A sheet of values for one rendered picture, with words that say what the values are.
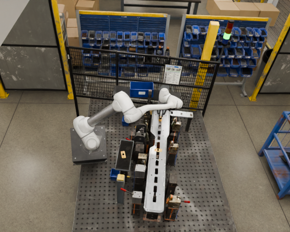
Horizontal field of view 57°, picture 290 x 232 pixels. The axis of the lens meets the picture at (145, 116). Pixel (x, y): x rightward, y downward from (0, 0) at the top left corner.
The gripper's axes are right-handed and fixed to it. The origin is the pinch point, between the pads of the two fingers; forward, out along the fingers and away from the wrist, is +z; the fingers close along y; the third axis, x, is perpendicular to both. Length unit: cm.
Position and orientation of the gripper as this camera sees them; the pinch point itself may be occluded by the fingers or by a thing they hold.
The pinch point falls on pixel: (160, 116)
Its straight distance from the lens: 320.4
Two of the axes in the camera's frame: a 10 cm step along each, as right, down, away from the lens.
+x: 0.9, -7.0, 7.1
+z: -0.6, 7.1, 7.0
